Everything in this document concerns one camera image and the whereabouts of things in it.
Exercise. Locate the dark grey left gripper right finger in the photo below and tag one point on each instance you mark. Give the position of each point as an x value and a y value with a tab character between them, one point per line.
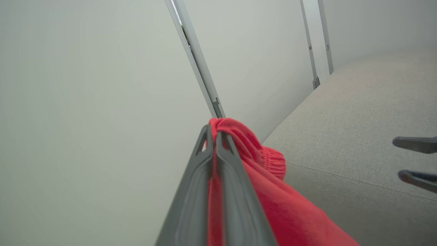
239	212

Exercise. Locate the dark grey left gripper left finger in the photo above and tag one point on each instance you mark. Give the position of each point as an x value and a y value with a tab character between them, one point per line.
191	205

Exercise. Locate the red clothing item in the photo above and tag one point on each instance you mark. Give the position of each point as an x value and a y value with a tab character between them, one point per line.
290	212

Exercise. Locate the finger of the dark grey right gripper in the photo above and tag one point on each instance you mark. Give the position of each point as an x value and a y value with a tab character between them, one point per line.
421	181
420	144

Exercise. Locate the grey partition frame post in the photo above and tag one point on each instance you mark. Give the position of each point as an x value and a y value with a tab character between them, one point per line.
199	65
327	41
310	48

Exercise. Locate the white partition panel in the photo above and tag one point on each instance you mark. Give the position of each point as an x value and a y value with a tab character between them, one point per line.
259	61
375	24
85	119

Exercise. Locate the grey fabric sofa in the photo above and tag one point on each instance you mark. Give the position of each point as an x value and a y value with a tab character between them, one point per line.
358	119

